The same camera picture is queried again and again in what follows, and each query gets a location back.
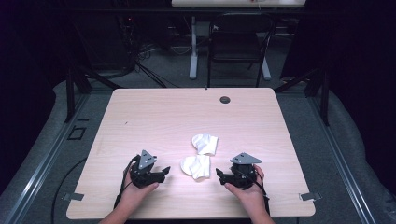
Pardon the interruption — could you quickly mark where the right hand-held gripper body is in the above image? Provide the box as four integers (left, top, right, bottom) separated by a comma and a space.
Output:
228, 152, 262, 191

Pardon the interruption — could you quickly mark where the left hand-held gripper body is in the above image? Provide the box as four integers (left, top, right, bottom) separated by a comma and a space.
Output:
129, 149, 163, 189

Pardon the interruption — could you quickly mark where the white sock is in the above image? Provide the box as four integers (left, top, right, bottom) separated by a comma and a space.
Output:
191, 133, 219, 157
180, 154, 212, 180

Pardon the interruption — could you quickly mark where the person's left hand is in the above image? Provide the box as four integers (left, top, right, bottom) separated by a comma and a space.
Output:
120, 169, 160, 213

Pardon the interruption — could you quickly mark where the person's right hand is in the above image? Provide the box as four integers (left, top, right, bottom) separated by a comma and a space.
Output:
223, 164, 269, 215

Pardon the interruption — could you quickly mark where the black metal stand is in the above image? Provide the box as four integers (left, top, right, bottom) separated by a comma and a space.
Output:
64, 64, 121, 124
274, 66, 331, 127

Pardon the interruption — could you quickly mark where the white desk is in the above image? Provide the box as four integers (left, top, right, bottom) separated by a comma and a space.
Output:
171, 0, 307, 81

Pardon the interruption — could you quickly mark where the black folding chair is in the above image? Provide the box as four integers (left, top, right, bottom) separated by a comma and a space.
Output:
206, 12, 278, 89

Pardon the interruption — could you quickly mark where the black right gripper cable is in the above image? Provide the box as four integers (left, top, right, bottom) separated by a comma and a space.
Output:
237, 170, 271, 216

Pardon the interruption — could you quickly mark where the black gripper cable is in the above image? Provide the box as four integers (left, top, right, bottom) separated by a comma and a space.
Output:
237, 170, 271, 216
113, 154, 141, 210

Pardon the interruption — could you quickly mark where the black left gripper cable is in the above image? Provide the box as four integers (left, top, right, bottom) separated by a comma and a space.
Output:
113, 154, 141, 210

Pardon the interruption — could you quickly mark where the grey metal table bracket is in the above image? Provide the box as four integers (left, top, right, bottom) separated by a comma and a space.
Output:
61, 192, 85, 202
298, 191, 323, 202

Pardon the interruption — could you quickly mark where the black floor cable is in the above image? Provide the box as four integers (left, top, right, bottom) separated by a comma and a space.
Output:
50, 157, 89, 224

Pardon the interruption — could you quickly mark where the aluminium floor rail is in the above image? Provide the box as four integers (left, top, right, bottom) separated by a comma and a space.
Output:
2, 92, 92, 224
307, 92, 378, 224

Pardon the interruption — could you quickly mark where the bundle of black cables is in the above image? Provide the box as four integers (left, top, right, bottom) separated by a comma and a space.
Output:
117, 14, 180, 90

